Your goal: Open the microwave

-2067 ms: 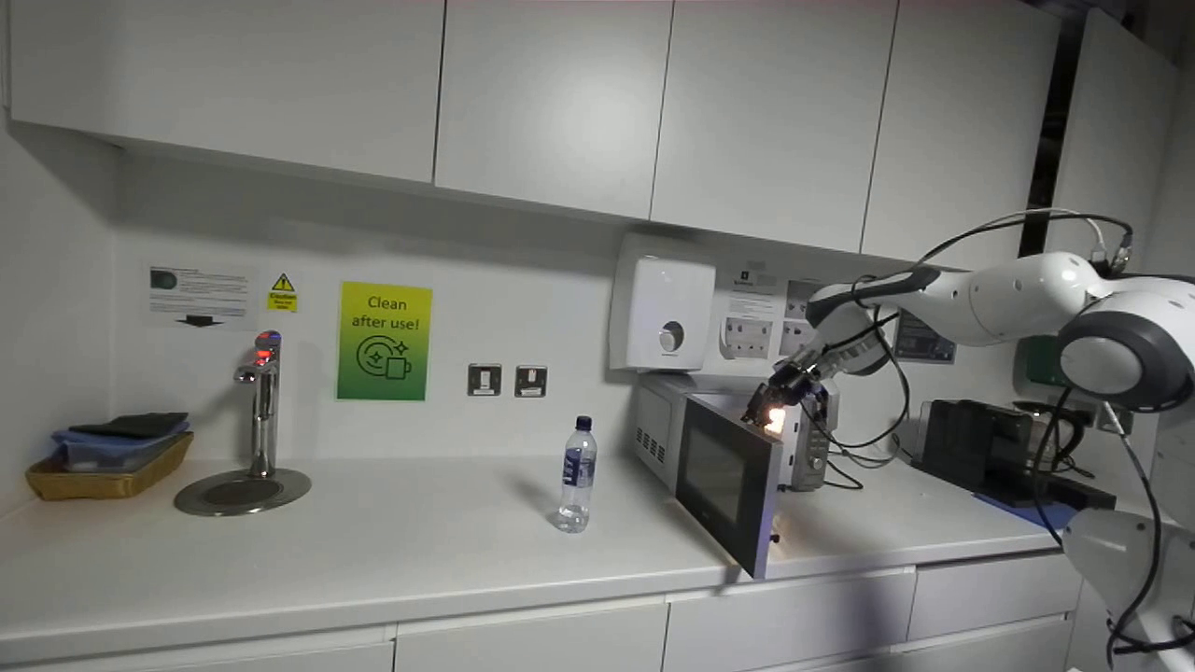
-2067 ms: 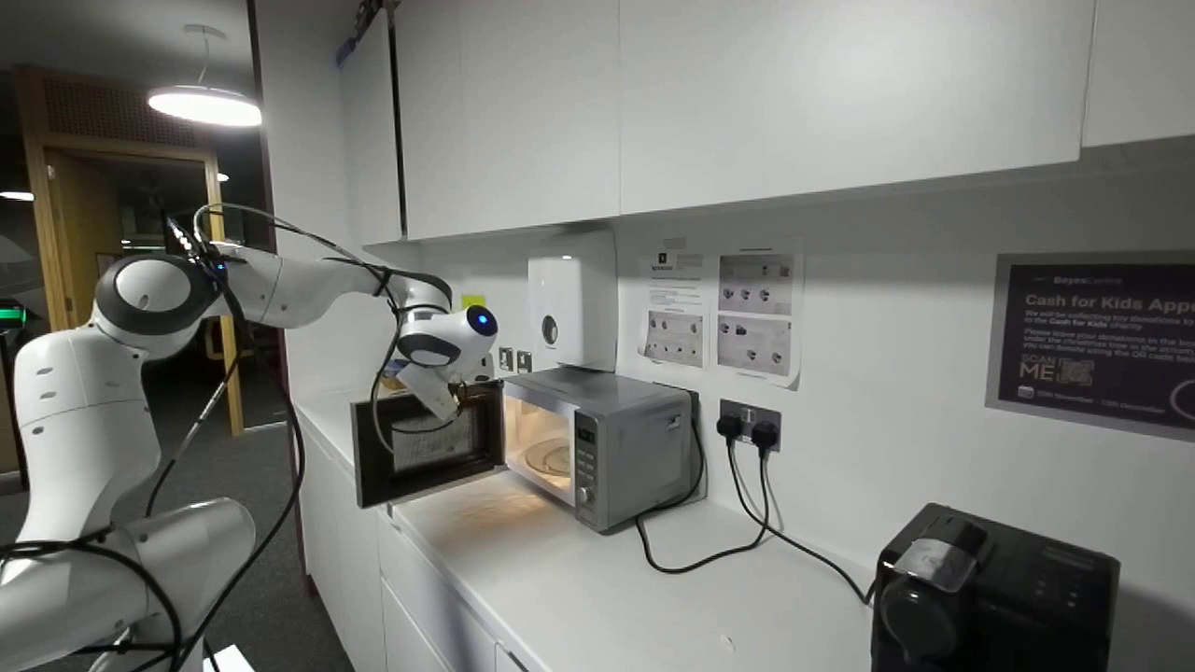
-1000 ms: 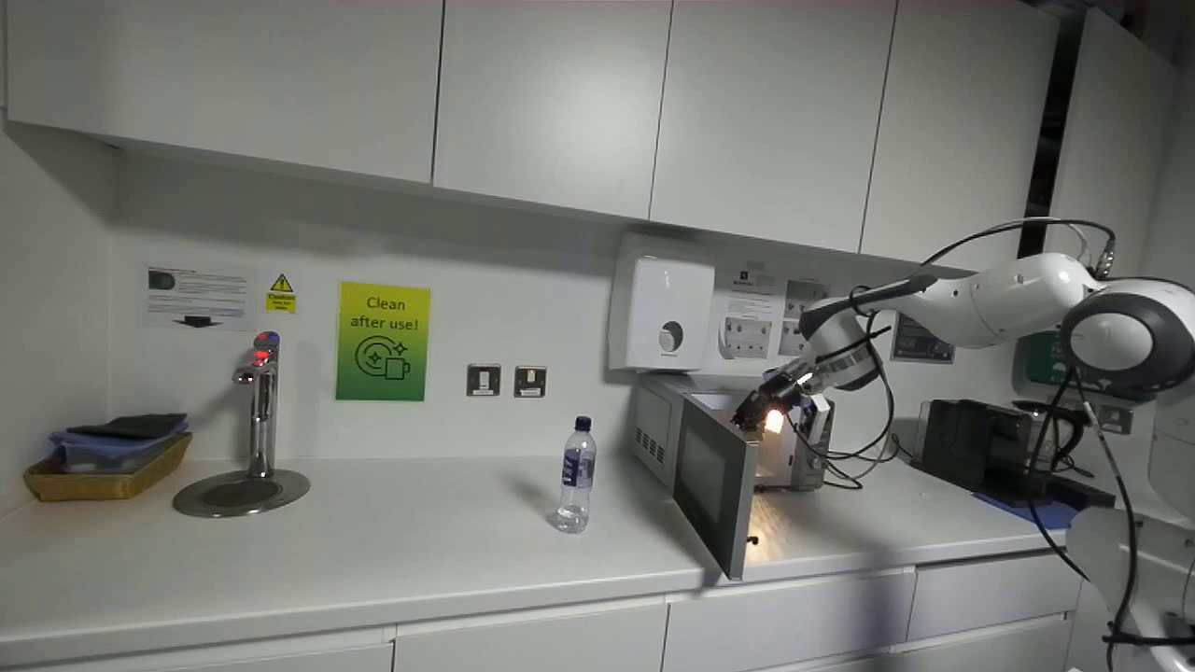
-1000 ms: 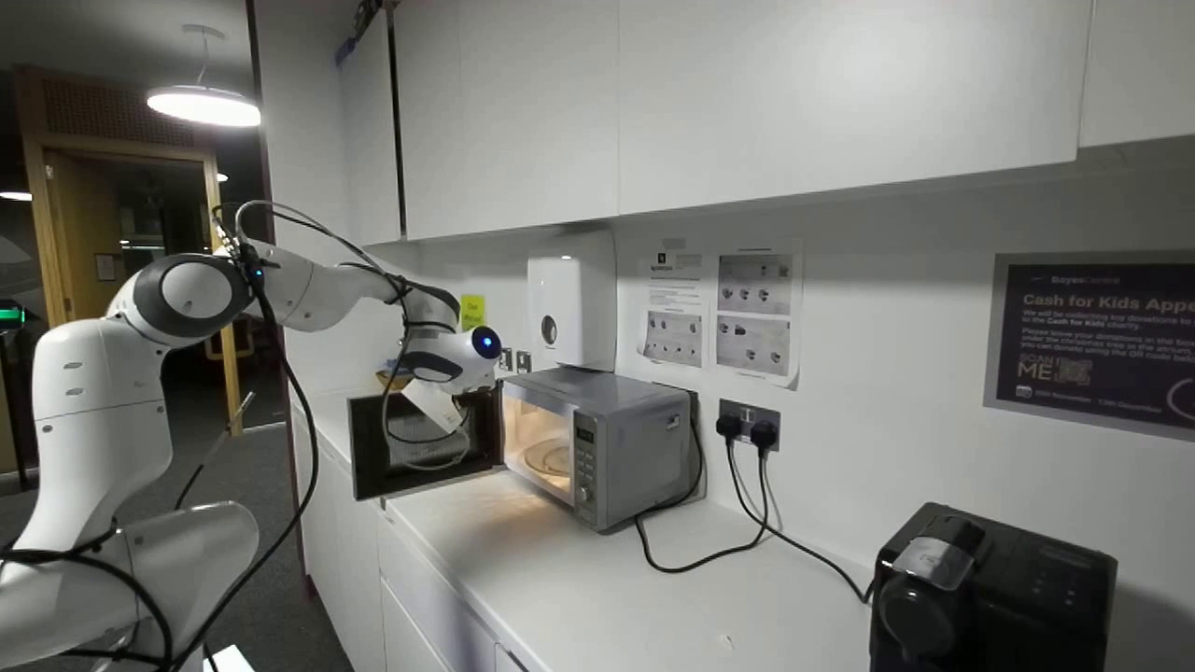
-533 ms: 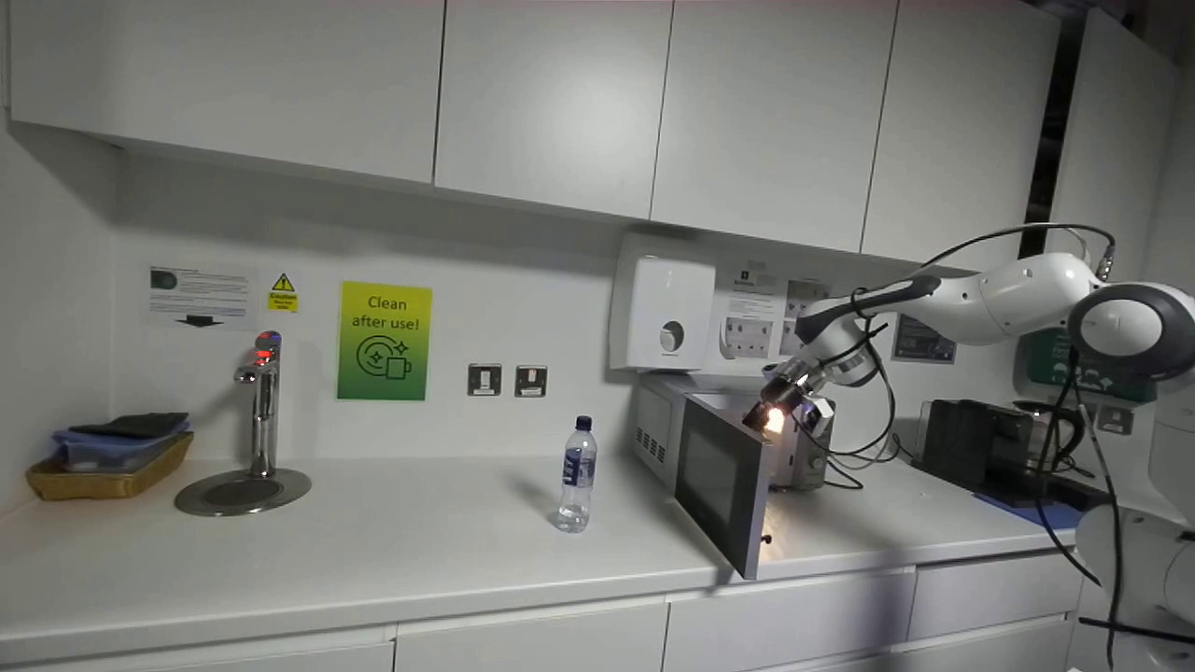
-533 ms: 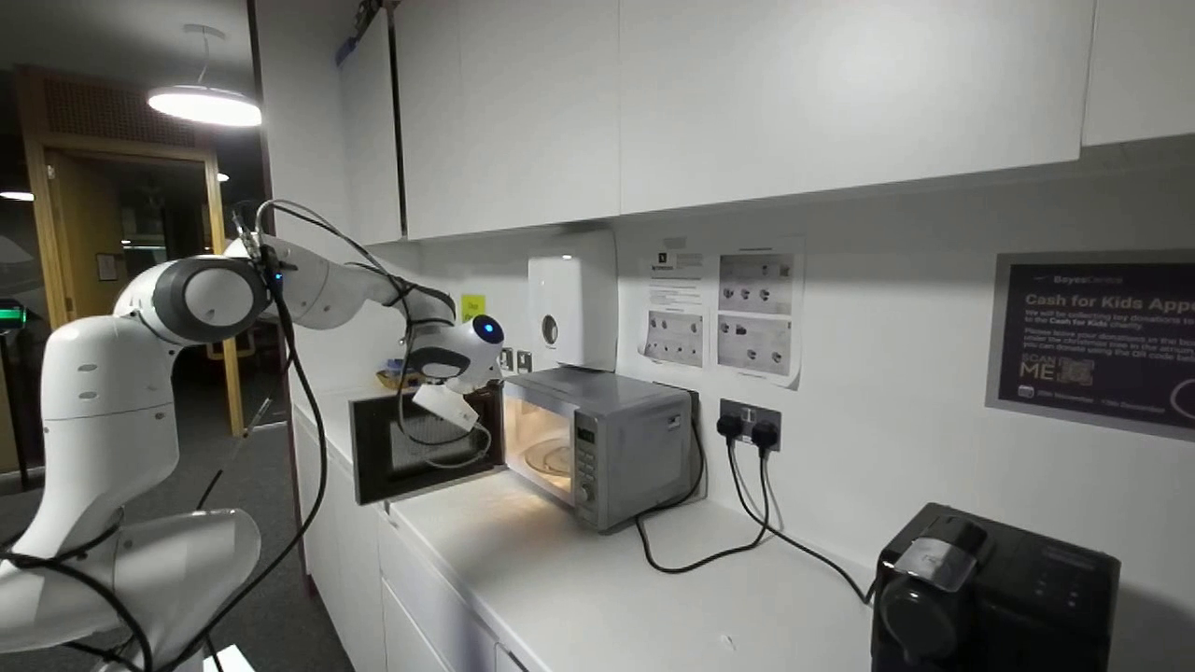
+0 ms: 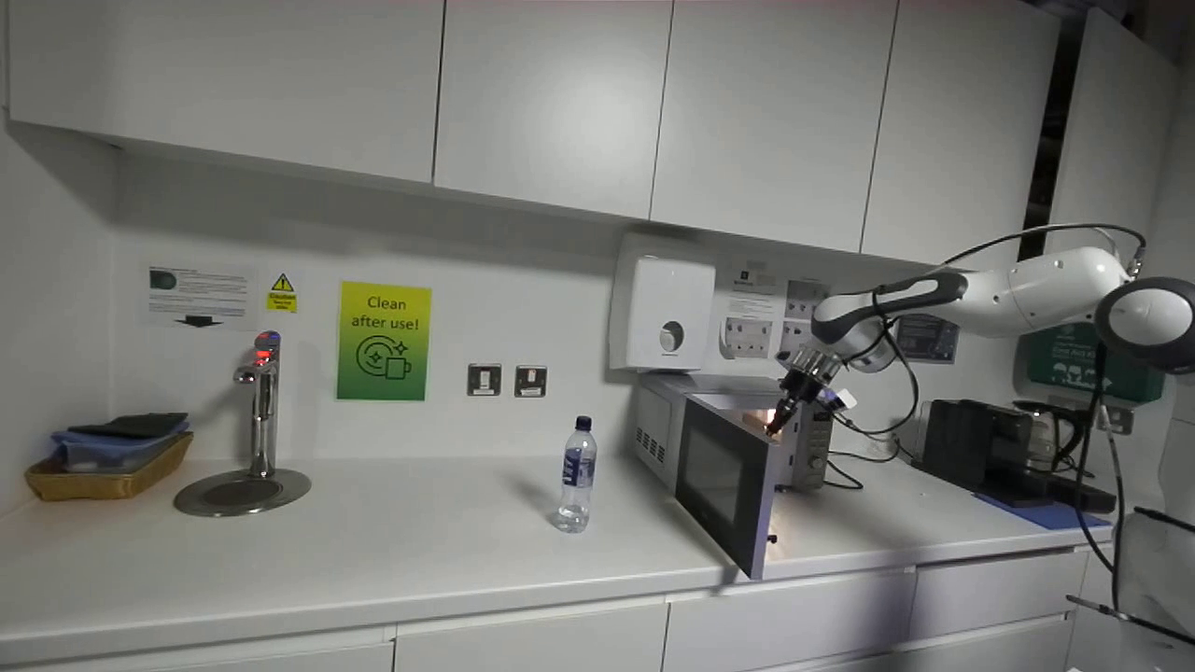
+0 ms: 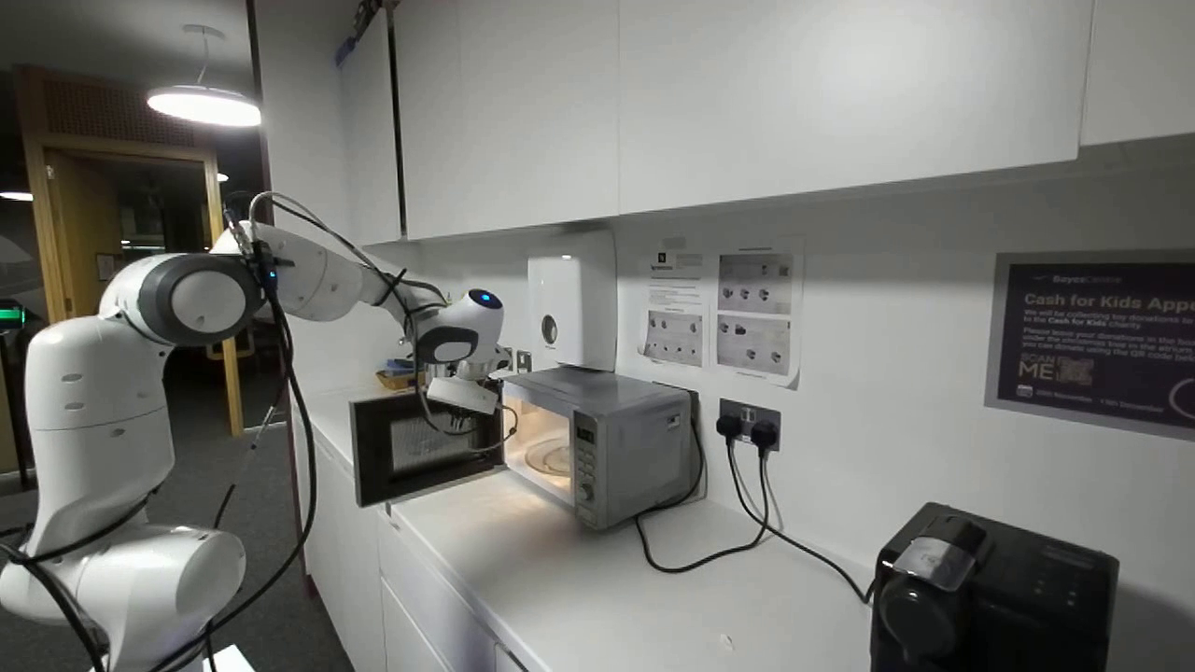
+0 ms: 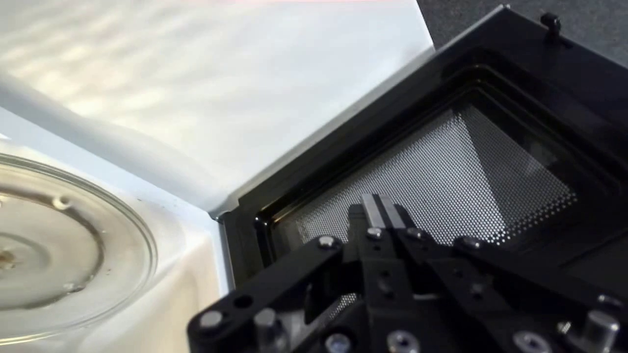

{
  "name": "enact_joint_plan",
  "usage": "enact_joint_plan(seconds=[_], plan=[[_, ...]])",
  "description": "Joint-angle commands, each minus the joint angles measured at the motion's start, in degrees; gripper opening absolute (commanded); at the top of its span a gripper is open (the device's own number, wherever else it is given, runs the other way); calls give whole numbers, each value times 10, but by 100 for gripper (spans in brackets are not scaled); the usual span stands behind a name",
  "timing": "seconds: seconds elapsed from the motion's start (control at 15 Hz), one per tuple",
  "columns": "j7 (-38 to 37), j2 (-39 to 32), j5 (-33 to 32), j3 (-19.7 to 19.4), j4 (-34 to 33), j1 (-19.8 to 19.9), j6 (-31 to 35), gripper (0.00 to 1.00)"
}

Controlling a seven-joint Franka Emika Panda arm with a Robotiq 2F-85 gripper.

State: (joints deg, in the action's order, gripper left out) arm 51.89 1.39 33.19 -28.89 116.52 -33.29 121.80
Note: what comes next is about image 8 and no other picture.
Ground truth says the wicker basket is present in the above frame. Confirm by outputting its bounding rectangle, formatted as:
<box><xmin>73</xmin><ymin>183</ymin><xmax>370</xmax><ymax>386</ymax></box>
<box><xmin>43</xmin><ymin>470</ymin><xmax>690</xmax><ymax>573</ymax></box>
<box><xmin>374</xmin><ymin>354</ymin><xmax>424</xmax><ymax>391</ymax></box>

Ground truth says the white base cabinet unit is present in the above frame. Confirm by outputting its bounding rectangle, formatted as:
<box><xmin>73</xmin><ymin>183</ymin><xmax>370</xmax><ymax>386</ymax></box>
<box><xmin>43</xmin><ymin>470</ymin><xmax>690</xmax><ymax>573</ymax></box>
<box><xmin>294</xmin><ymin>406</ymin><xmax>528</xmax><ymax>672</ymax></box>

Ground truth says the black double wall socket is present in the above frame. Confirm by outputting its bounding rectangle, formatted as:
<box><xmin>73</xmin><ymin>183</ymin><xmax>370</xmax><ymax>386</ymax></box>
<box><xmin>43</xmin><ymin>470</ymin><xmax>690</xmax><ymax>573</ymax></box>
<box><xmin>719</xmin><ymin>395</ymin><xmax>783</xmax><ymax>456</ymax></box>

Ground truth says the wooden door frame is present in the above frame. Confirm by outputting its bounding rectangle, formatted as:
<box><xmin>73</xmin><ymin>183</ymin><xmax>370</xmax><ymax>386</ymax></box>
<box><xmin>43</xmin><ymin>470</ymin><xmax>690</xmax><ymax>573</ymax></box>
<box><xmin>17</xmin><ymin>71</ymin><xmax>248</xmax><ymax>441</ymax></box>

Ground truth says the glass turntable plate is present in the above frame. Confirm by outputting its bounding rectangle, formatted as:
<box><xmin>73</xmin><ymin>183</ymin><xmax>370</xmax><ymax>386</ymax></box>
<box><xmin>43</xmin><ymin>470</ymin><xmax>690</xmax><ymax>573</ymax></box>
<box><xmin>521</xmin><ymin>441</ymin><xmax>581</xmax><ymax>485</ymax></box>

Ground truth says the round ceiling lamp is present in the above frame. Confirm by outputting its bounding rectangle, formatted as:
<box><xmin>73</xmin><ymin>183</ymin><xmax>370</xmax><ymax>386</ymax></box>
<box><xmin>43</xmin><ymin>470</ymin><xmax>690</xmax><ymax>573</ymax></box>
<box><xmin>147</xmin><ymin>81</ymin><xmax>268</xmax><ymax>130</ymax></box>

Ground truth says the black microwave door with window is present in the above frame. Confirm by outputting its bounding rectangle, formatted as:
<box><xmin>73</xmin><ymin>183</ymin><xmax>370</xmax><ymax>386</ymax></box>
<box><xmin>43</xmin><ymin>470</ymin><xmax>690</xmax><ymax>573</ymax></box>
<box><xmin>347</xmin><ymin>386</ymin><xmax>508</xmax><ymax>512</ymax></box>

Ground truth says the silver microwave oven body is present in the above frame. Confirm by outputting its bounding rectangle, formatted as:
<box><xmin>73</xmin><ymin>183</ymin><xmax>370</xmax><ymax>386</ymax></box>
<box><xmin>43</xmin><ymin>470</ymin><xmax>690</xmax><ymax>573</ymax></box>
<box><xmin>500</xmin><ymin>368</ymin><xmax>701</xmax><ymax>537</ymax></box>

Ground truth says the white instruction sheet with pictures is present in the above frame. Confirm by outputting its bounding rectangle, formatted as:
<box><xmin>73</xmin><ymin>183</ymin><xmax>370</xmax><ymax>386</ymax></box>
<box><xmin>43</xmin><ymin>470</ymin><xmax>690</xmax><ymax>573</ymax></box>
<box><xmin>638</xmin><ymin>285</ymin><xmax>710</xmax><ymax>370</ymax></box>

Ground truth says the white upper cabinet door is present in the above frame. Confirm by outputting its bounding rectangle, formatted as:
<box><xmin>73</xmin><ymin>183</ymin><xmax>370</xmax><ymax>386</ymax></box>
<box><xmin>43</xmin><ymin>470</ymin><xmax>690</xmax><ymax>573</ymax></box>
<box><xmin>1078</xmin><ymin>0</ymin><xmax>1195</xmax><ymax>152</ymax></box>
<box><xmin>391</xmin><ymin>0</ymin><xmax>629</xmax><ymax>244</ymax></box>
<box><xmin>615</xmin><ymin>0</ymin><xmax>1098</xmax><ymax>218</ymax></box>

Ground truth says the grey instruction sheet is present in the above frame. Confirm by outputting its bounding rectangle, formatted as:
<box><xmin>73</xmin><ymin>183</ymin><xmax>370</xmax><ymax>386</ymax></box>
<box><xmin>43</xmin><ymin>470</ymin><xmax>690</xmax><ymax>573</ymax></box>
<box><xmin>714</xmin><ymin>313</ymin><xmax>798</xmax><ymax>381</ymax></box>
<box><xmin>719</xmin><ymin>254</ymin><xmax>798</xmax><ymax>318</ymax></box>

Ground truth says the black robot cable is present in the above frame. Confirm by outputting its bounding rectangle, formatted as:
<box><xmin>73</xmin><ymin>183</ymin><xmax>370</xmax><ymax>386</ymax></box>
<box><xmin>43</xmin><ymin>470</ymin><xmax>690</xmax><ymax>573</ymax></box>
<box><xmin>0</xmin><ymin>187</ymin><xmax>451</xmax><ymax>672</ymax></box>

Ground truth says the small dark header label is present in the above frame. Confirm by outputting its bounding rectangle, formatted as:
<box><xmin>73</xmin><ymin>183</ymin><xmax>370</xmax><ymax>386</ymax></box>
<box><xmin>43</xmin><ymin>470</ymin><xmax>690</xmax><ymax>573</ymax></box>
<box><xmin>645</xmin><ymin>248</ymin><xmax>710</xmax><ymax>280</ymax></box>

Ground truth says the black coffee machine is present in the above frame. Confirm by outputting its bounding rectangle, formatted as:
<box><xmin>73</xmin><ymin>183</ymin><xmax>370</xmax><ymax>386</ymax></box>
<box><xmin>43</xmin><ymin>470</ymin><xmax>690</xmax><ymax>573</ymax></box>
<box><xmin>871</xmin><ymin>501</ymin><xmax>1125</xmax><ymax>672</ymax></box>

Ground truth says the white paper towel dispenser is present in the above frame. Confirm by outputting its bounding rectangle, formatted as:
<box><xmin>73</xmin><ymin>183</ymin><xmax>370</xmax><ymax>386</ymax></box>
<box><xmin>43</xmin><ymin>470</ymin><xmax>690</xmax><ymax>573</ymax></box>
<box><xmin>528</xmin><ymin>254</ymin><xmax>619</xmax><ymax>375</ymax></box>

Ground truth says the dark framed wall notice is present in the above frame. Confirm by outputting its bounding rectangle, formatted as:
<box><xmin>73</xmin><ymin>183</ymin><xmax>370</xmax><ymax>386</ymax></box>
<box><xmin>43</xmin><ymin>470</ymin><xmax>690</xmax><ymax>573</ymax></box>
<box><xmin>985</xmin><ymin>254</ymin><xmax>1195</xmax><ymax>441</ymax></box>

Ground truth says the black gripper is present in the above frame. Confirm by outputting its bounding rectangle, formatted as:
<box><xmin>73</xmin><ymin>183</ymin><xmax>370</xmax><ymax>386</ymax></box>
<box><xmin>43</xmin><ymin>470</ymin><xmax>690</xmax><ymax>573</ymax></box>
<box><xmin>430</xmin><ymin>401</ymin><xmax>497</xmax><ymax>446</ymax></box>

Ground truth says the black microwave power cable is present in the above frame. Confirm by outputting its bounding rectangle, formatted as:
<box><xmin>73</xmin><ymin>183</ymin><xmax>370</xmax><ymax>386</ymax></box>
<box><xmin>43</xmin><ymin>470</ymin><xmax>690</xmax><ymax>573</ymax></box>
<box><xmin>632</xmin><ymin>391</ymin><xmax>777</xmax><ymax>579</ymax></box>

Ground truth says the black coffee machine power cable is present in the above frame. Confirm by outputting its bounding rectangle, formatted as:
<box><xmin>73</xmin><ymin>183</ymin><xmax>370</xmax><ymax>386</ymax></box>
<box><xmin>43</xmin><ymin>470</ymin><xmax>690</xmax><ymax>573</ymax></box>
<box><xmin>749</xmin><ymin>422</ymin><xmax>882</xmax><ymax>609</ymax></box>

